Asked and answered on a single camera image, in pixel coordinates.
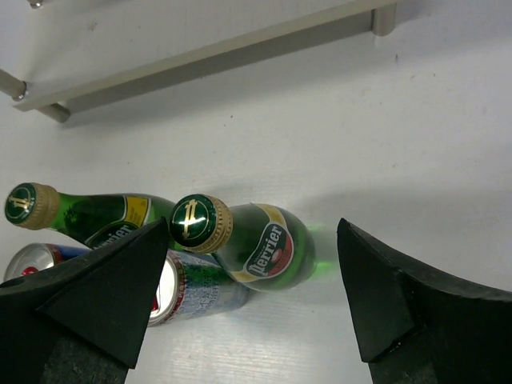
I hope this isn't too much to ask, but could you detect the silver can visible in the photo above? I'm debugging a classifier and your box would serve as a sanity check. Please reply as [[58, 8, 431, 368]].
[[3, 243, 90, 282], [148, 249, 250, 326]]

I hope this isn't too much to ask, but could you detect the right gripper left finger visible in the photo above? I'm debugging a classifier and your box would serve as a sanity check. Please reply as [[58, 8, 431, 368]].
[[1, 218, 168, 383]]

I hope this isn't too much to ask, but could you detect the white two-tier shelf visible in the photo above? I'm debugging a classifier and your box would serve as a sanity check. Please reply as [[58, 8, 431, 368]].
[[1, 0, 397, 122]]

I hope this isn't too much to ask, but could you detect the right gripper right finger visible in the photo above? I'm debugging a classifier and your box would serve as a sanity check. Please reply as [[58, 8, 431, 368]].
[[337, 219, 511, 383]]

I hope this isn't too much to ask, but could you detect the green bottle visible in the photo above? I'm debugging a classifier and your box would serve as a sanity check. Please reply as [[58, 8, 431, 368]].
[[4, 182, 175, 249], [169, 194, 317, 292]]

